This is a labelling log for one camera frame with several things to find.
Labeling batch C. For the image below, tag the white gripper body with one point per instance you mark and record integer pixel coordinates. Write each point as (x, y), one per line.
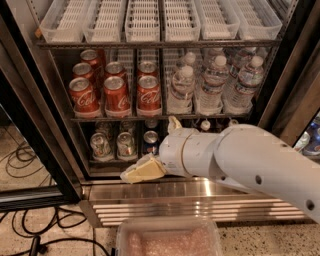
(171, 152)

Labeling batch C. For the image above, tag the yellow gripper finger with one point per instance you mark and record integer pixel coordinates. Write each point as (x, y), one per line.
(147, 168)
(174, 125)

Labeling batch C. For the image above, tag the coke can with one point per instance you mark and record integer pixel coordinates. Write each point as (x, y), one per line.
(115, 68)
(83, 95)
(91, 57)
(148, 96)
(117, 102)
(86, 71)
(147, 68)

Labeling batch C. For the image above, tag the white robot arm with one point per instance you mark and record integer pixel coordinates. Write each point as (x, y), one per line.
(242, 156)

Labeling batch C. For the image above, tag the left pepsi can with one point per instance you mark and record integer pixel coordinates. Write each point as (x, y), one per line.
(150, 143)

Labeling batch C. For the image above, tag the green soda can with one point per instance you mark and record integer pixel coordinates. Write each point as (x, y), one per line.
(126, 149)
(100, 147)

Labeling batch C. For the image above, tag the steel fridge bottom grille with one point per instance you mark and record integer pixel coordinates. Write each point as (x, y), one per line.
(108, 203)

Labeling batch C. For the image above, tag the left green soda can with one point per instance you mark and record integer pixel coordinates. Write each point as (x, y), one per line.
(100, 147)

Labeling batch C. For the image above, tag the top shelf tray four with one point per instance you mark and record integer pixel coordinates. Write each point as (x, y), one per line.
(181, 21)

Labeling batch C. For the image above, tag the top shelf tray three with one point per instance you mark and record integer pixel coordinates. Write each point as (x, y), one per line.
(142, 22)

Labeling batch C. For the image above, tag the open fridge door left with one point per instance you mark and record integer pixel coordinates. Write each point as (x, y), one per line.
(25, 77)

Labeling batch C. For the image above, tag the top shelf tray five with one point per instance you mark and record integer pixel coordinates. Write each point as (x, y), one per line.
(218, 19)

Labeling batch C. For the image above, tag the right glass fridge door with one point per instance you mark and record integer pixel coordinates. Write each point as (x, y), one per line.
(295, 100)

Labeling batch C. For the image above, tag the top shelf tray two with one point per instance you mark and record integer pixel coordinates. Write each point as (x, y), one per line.
(104, 21)

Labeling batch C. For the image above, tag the top shelf tray six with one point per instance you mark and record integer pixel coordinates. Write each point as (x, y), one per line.
(257, 19)

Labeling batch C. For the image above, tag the front left water bottle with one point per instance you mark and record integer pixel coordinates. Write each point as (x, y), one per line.
(181, 91)

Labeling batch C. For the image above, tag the water bottle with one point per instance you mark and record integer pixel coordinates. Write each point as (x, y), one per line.
(212, 83)
(238, 94)
(189, 59)
(181, 91)

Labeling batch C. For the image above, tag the left brown tea bottle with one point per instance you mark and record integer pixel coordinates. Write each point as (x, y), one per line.
(205, 125)

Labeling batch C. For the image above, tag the brown tea bottle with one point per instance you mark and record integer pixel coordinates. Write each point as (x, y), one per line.
(232, 122)
(205, 125)

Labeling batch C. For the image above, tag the front middle water bottle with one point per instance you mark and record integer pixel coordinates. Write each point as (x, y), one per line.
(212, 83)

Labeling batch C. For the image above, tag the right brown tea bottle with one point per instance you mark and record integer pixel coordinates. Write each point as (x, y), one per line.
(232, 122)

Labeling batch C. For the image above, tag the rear left water bottle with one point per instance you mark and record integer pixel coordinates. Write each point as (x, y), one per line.
(189, 59)

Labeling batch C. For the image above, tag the front right water bottle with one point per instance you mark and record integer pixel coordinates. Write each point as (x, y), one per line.
(238, 94)

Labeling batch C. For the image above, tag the clear plastic bin foreground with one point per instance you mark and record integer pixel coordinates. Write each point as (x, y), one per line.
(168, 236)

